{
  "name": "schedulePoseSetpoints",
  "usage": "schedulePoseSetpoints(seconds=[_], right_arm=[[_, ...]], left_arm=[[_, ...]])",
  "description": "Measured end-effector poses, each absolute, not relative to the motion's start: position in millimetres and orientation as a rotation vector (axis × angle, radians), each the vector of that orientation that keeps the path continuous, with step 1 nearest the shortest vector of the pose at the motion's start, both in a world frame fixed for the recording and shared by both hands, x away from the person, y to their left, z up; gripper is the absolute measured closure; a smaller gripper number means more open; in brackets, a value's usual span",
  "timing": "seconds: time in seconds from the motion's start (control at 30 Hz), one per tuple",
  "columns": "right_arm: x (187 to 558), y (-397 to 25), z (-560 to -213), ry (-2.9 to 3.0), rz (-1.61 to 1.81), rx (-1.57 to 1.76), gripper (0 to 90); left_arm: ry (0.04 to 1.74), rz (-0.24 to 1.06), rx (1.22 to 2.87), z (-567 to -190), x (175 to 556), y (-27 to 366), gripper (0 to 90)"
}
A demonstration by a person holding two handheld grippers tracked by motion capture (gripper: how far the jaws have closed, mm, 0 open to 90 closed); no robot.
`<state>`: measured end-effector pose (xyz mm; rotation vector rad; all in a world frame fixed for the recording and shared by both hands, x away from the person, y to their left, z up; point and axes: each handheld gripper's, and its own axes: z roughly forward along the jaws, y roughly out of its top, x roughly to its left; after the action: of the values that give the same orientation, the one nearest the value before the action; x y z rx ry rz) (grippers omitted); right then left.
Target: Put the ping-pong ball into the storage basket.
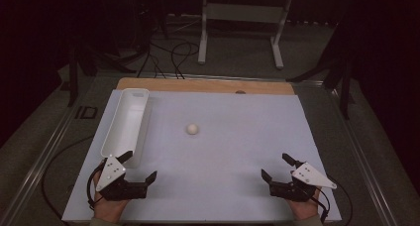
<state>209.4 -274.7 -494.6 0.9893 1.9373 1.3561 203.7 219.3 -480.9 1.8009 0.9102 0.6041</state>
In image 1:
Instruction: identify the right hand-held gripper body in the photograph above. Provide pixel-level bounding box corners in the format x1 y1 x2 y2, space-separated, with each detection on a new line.
268 162 338 202

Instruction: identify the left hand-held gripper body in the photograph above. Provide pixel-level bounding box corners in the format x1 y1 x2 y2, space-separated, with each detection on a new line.
95 155 149 202

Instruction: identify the white plastic bin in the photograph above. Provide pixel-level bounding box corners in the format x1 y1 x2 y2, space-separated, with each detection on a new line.
100 87 151 170

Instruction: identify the small white ball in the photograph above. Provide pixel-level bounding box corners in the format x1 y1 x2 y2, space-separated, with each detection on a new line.
185 123 199 137

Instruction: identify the person's right hand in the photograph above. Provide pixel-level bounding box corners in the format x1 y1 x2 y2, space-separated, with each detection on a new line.
286 187 323 221

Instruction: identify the person's left hand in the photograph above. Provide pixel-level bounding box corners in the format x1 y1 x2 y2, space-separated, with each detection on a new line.
92 171 130 224

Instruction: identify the light blue table mat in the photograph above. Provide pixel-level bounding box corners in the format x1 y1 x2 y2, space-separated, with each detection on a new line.
61 89 343 223

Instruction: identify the black floor stand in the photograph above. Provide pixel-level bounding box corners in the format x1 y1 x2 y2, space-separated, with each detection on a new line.
285 19 358 121
66 42 137 108

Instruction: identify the white metal stand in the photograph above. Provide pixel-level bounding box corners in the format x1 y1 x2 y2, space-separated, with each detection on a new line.
197 0 295 70

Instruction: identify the dark device with red light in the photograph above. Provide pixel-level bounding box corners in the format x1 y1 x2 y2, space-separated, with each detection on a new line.
130 0 166 39

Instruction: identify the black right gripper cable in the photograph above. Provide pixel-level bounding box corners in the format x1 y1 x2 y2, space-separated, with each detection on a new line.
308 173 354 224

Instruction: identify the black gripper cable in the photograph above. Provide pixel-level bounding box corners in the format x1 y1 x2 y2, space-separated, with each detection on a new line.
308 173 354 224
41 135 107 225

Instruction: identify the metal floor rail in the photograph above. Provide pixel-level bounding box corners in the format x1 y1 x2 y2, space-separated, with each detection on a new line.
325 83 402 226
0 81 98 226

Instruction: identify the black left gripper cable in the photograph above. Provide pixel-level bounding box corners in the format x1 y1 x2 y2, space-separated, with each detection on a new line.
41 135 107 225

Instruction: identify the black looped floor cable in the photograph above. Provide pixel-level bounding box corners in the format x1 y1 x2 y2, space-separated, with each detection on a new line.
169 40 201 80

